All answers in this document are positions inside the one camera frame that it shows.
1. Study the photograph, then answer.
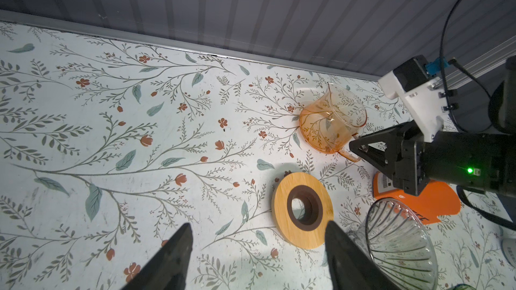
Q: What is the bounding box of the green glass dripper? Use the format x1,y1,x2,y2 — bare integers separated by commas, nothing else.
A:
448,283,476,290

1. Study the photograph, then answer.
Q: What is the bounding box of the clear plastic bottle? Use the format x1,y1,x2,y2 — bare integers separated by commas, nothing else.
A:
501,238,516,268

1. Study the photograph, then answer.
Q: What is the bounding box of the grey glass dripper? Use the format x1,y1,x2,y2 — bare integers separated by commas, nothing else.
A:
348,198,438,289

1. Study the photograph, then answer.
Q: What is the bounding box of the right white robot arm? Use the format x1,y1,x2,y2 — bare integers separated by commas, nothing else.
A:
349,55,515,198

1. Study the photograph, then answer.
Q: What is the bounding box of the orange coffee filter box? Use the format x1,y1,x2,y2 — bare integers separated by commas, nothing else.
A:
372,172,461,225

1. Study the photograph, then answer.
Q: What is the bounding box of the orange glass carafe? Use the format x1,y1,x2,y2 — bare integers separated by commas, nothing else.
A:
299,83,368,162

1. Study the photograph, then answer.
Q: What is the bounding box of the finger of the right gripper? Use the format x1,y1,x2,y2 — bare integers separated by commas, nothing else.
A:
349,122,415,167

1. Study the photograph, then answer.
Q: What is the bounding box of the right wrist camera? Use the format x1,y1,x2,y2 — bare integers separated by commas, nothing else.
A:
378,55,450,143

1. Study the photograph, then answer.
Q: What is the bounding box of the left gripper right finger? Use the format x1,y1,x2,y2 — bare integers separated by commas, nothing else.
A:
325,221,398,289

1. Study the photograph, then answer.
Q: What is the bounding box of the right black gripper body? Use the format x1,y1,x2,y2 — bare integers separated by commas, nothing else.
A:
396,122,515,197

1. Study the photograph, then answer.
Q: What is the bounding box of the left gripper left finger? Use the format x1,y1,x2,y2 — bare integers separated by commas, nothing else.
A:
122,223,194,290

